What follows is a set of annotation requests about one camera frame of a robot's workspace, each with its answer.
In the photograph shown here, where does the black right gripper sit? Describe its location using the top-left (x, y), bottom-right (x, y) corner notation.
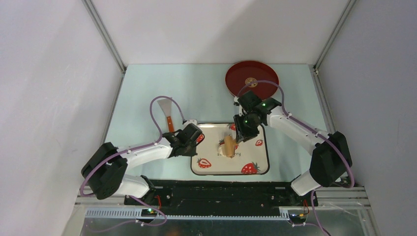
top-left (235, 113), bottom-right (262, 144)

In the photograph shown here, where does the white strawberry print tray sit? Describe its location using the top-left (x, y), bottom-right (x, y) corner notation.
top-left (190, 122), bottom-right (270, 176)

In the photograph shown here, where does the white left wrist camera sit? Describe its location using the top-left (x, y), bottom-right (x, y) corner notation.
top-left (182, 119), bottom-right (197, 128)

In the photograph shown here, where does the left aluminium corner post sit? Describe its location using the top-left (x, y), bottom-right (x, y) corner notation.
top-left (82, 0), bottom-right (127, 74)

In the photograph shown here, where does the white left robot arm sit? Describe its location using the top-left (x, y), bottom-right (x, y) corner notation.
top-left (81, 122), bottom-right (205, 205)

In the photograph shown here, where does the wooden dough roller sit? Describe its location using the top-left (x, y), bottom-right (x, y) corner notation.
top-left (222, 135), bottom-right (238, 158)

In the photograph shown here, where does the round dark red tray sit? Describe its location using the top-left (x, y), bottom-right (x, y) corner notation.
top-left (225, 60), bottom-right (279, 100)

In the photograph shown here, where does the aluminium corner post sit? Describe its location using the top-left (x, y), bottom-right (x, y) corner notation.
top-left (313, 0), bottom-right (357, 71)
top-left (82, 0), bottom-right (127, 74)

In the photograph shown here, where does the steel scraper orange handle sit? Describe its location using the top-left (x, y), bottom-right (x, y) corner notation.
top-left (157, 98), bottom-right (175, 132)

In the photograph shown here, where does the aluminium frame rail front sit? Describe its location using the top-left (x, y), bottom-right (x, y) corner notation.
top-left (63, 187), bottom-right (380, 236)

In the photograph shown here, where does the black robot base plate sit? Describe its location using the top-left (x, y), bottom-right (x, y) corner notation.
top-left (124, 186), bottom-right (312, 217)

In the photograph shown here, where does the grey slotted cable duct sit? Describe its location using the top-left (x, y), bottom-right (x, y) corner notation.
top-left (85, 208), bottom-right (291, 221)

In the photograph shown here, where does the right aluminium corner post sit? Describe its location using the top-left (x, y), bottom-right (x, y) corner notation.
top-left (313, 0), bottom-right (357, 71)

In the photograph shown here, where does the white dough piece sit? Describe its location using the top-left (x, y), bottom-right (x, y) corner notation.
top-left (218, 143), bottom-right (238, 158)

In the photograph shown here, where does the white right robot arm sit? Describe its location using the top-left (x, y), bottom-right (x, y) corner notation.
top-left (234, 91), bottom-right (354, 206)

